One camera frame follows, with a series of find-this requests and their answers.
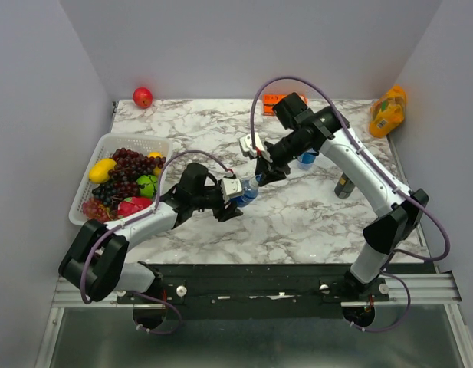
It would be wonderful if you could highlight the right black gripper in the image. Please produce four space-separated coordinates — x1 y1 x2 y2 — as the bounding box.
255 132 311 186

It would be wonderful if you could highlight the dark purple grape bunch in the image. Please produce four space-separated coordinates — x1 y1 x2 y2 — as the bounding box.
91 148 153 209

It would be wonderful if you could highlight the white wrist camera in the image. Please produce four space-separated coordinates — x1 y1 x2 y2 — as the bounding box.
220 177 244 203
238 133 267 159

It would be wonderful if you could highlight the red apple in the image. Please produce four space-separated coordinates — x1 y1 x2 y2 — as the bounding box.
133 87 153 109

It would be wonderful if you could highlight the red grape bunch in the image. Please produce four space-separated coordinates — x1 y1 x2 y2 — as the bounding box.
82 198 113 223

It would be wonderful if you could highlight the white plastic basket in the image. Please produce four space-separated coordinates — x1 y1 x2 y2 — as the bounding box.
68 133 173 226

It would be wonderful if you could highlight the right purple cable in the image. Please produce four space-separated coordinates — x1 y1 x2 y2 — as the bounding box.
249 75 451 334

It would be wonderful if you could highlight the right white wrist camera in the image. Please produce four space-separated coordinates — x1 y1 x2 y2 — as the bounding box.
238 133 267 159

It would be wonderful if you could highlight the orange razor box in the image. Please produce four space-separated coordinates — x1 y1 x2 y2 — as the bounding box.
262 94 308 116

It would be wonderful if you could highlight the orange snack bag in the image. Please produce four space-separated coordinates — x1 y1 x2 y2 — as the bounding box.
369 84 407 138

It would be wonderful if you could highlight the red dragon fruit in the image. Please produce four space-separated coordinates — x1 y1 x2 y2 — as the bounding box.
117 196 153 219

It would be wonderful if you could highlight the yellow lemon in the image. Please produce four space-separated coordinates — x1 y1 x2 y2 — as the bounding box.
88 158 117 184

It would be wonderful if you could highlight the aluminium frame rail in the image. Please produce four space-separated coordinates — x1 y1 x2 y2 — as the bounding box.
52 274 462 308

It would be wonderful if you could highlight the small yellow fruit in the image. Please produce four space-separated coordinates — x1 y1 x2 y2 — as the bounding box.
148 152 166 176

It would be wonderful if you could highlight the purple cable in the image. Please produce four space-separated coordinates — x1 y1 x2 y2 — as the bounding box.
79 149 235 335
249 75 451 334

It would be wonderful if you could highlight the clear bottle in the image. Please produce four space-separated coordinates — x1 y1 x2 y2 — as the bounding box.
235 175 261 208
297 150 319 170

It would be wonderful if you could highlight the black drink can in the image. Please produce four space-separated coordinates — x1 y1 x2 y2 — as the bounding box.
334 172 356 199

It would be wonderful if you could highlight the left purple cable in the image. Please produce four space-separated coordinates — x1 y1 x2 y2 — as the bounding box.
79 149 235 335

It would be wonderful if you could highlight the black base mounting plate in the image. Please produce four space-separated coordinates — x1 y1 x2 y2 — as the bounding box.
117 262 439 321

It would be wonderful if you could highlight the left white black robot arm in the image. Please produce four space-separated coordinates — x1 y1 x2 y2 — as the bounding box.
58 163 243 303

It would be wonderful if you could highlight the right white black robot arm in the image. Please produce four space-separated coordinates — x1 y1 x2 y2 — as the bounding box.
255 93 429 301

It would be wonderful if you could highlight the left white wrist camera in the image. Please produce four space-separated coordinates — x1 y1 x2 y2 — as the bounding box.
220 177 244 203

